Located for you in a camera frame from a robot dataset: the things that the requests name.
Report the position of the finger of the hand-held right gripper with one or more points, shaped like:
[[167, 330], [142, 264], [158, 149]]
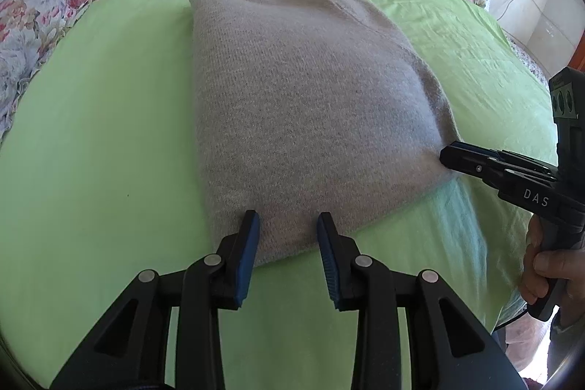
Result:
[[512, 159], [470, 166]]

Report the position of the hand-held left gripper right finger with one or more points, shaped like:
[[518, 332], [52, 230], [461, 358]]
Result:
[[328, 262]]

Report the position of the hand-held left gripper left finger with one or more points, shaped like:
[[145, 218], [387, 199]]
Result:
[[247, 262]]

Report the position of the grey-brown knit sweater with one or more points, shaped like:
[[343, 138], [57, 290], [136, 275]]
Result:
[[297, 97]]

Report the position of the person's right hand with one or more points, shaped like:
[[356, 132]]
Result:
[[566, 285]]

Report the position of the green bed sheet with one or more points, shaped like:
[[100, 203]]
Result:
[[114, 120]]

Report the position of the floral ruffled pillow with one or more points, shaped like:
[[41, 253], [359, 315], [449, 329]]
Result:
[[27, 29]]

